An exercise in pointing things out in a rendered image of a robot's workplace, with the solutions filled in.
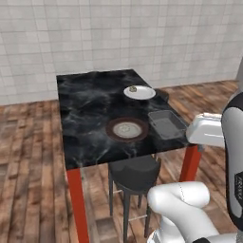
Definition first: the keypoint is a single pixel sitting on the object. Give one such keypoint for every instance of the black marble table red legs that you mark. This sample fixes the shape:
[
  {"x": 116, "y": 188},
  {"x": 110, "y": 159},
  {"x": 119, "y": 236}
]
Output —
[{"x": 88, "y": 104}]

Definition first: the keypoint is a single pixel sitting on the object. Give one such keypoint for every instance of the clear tupperware container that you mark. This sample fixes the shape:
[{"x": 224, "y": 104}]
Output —
[{"x": 167, "y": 125}]

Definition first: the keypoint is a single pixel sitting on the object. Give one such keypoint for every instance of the black round stool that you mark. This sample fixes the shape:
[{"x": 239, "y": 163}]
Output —
[{"x": 134, "y": 174}]

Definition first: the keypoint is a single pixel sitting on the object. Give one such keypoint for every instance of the white plate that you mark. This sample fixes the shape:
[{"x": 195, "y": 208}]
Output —
[{"x": 144, "y": 93}]

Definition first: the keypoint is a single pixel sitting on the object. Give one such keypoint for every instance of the brown rimmed plate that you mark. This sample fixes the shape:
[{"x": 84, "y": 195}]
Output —
[{"x": 110, "y": 129}]

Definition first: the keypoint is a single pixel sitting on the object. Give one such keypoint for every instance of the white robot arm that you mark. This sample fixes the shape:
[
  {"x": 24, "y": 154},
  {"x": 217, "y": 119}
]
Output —
[{"x": 183, "y": 202}]

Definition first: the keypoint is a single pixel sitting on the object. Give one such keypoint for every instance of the pale dumpling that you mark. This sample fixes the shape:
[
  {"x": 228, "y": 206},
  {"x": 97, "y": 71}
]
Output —
[{"x": 133, "y": 89}]

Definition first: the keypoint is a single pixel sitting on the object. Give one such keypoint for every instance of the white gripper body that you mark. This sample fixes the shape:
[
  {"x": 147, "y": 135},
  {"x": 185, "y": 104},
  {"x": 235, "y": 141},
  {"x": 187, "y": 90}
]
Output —
[{"x": 204, "y": 131}]

